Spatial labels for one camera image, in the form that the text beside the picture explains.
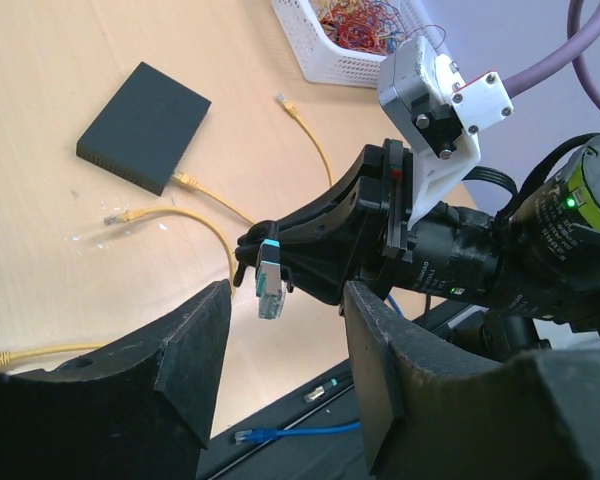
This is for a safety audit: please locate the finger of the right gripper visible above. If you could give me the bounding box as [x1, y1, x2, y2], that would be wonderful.
[249, 143, 398, 250]
[234, 234, 395, 305]

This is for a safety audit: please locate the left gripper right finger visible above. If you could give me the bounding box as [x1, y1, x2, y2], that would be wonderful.
[343, 282, 600, 479]

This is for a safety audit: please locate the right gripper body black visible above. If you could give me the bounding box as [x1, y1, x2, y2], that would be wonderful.
[354, 140, 499, 299]

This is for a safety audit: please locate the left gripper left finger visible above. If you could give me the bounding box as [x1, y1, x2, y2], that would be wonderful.
[0, 280, 231, 479]

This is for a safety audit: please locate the black cable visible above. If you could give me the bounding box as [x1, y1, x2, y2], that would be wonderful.
[232, 219, 294, 321]

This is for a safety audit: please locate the blue ethernet cable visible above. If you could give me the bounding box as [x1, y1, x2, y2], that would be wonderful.
[233, 294, 406, 447]

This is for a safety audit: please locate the yellow ethernet cable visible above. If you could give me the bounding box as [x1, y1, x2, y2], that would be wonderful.
[172, 93, 336, 226]
[0, 207, 241, 371]

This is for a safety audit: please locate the small black network switch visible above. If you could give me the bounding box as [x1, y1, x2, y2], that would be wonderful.
[76, 62, 211, 196]

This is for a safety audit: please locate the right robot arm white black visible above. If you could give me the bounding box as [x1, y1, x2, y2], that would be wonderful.
[234, 133, 600, 336]

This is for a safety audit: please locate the white plastic basket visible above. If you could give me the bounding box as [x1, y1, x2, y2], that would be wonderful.
[271, 0, 446, 88]

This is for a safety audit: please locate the tangled coloured wires bundle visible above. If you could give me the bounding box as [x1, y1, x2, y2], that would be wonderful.
[317, 0, 449, 54]

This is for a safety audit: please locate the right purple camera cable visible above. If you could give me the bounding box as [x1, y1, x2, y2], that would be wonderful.
[502, 0, 600, 124]

